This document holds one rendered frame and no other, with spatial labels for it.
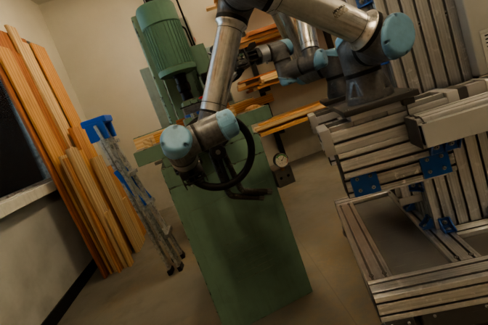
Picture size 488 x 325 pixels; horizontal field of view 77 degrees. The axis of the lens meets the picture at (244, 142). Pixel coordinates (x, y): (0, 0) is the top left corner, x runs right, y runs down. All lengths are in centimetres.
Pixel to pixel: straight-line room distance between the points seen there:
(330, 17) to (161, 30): 78
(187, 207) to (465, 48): 119
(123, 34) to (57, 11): 75
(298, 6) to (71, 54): 353
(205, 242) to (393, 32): 103
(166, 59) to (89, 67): 272
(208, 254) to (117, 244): 146
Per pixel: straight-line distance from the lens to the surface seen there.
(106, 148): 215
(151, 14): 144
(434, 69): 132
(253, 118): 133
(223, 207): 134
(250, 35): 341
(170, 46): 140
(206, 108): 88
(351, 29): 91
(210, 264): 142
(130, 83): 392
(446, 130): 101
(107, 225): 272
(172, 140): 72
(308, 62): 130
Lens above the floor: 96
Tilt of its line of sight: 8 degrees down
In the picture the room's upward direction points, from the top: 19 degrees counter-clockwise
